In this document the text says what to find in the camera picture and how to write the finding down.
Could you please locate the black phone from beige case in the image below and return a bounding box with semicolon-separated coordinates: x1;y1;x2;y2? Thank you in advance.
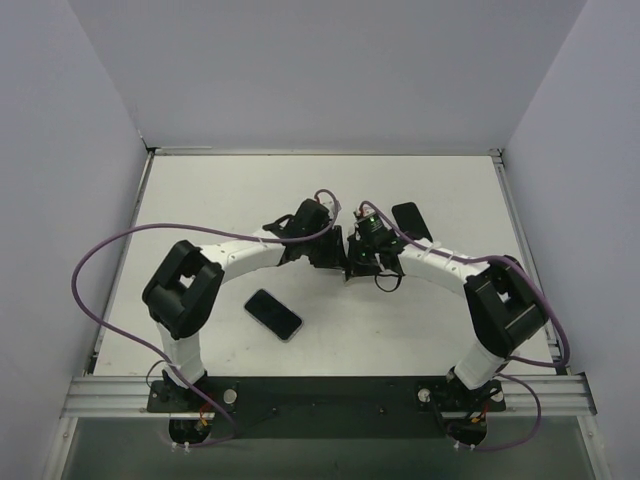
391;202;433;242

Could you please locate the beige phone case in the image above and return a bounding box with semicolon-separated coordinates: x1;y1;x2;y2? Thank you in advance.
343;271;377;286

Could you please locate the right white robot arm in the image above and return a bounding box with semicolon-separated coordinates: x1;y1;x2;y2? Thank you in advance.
347;211;547;390

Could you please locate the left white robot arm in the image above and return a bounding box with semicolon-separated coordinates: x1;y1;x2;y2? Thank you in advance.
142;197;346;412

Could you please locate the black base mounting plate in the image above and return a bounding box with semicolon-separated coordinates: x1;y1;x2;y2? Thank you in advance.
146;376;506;444

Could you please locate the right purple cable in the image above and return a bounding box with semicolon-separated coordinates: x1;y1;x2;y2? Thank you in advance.
354;200;574;453

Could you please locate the purple cable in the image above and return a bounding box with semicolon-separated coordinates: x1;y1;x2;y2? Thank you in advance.
354;200;574;453
71;188;342;448

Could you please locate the aluminium table frame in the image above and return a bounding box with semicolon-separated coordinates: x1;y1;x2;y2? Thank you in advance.
42;146;601;480

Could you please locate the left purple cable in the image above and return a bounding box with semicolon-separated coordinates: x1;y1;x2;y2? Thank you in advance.
71;188;342;448

